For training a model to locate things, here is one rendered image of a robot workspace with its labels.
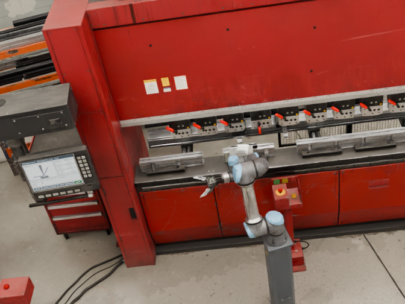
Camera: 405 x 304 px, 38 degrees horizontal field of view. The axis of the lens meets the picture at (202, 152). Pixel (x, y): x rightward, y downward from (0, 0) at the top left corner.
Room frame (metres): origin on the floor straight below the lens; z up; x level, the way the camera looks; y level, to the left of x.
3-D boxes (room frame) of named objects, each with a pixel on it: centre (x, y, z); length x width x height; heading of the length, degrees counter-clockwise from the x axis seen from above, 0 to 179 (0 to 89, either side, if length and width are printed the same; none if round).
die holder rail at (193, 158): (3.53, 0.25, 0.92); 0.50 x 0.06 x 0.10; 84
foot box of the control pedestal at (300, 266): (3.09, -0.56, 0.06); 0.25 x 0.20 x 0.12; 175
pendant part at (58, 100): (3.16, 1.00, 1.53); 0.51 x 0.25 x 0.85; 89
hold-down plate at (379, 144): (3.30, -1.29, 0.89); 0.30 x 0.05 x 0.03; 84
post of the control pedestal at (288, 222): (3.12, -0.56, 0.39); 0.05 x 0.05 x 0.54; 85
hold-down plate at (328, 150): (3.34, -0.89, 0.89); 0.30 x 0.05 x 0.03; 84
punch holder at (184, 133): (3.51, 0.13, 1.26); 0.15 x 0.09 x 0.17; 84
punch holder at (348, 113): (3.38, -1.07, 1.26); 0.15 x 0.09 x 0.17; 84
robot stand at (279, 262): (2.69, -0.39, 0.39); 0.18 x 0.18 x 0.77; 8
